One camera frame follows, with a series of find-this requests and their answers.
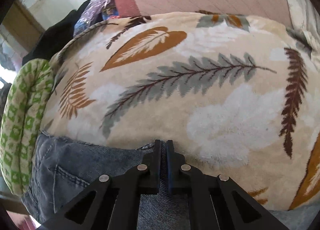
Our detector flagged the blue denim jeans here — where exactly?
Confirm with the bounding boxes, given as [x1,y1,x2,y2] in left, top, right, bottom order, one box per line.
[21,131,320,230]

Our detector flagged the green patterned blanket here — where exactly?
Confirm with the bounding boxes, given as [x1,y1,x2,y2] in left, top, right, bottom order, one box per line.
[1,59,54,196]

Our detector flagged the leaf print fleece blanket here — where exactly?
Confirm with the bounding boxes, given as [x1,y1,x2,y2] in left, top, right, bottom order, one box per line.
[41,12,319,210]

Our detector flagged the purple floral cloth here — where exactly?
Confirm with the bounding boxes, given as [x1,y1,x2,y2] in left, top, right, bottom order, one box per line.
[73,0,119,37]

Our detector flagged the white crumpled cloth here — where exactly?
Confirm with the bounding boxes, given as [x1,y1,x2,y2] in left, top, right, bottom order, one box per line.
[287,0,319,53]

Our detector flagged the black clothing pile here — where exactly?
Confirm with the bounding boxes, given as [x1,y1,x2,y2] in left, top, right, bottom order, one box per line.
[22,0,90,66]

